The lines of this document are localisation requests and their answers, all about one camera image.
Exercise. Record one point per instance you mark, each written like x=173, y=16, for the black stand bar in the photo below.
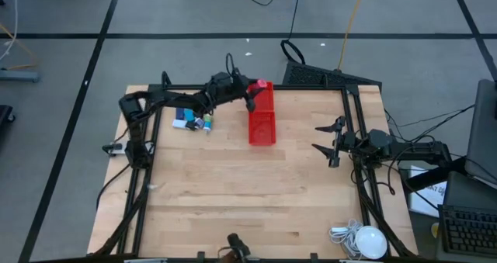
x=435, y=174

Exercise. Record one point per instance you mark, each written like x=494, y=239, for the person's hand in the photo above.
x=230, y=256

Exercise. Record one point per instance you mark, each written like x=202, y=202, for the small black office item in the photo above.
x=190, y=125

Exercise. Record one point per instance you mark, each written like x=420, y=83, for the white tape scrap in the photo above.
x=153, y=186

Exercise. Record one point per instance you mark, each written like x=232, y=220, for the dark blue box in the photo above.
x=179, y=113

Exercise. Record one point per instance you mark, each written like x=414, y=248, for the grey floor bar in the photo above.
x=19, y=76

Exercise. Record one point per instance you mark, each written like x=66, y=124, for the black keyboard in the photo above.
x=470, y=232

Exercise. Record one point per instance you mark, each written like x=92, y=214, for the cyan box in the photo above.
x=189, y=115

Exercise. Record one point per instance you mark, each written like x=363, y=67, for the black white round item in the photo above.
x=199, y=123

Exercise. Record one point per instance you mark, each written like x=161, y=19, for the white round dome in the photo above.
x=370, y=241

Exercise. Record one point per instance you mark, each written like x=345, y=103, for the black caster foot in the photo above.
x=5, y=115

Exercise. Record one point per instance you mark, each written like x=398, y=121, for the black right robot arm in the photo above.
x=411, y=148

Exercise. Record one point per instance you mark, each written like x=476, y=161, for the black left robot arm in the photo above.
x=167, y=97

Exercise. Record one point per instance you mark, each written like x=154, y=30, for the black aluminium table frame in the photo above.
x=303, y=87

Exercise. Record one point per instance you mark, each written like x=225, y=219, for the small cyan white item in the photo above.
x=207, y=128

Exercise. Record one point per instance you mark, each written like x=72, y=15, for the black white clamp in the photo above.
x=112, y=148

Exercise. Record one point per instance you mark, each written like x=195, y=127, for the grey laptop lid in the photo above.
x=483, y=139

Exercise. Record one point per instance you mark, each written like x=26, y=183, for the green white plug adapter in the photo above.
x=208, y=118

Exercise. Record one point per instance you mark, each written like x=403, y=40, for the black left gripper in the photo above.
x=240, y=87

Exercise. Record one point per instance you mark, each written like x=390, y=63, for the dark grey case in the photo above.
x=470, y=191

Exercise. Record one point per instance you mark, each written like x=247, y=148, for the white paper sheet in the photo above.
x=427, y=201

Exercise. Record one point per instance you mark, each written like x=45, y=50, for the black perforated computer case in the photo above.
x=310, y=76

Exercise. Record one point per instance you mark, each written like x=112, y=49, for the black handheld device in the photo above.
x=237, y=245

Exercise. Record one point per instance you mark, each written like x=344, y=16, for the white charger block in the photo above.
x=338, y=229

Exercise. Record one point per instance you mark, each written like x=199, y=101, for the white box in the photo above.
x=178, y=124

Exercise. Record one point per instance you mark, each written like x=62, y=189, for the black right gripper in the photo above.
x=349, y=142

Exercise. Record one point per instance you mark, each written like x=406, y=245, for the yellow round sticker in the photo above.
x=435, y=230

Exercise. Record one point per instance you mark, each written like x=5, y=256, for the small red office item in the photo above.
x=259, y=85

